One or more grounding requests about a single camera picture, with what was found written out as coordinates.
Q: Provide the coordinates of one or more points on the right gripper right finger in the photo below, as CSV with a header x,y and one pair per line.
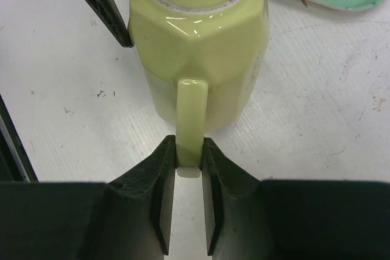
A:
x,y
247,218

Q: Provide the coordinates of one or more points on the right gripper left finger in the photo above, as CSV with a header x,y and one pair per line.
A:
x,y
127,218

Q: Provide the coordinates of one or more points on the light green faceted mug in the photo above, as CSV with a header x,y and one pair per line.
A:
x,y
201,59

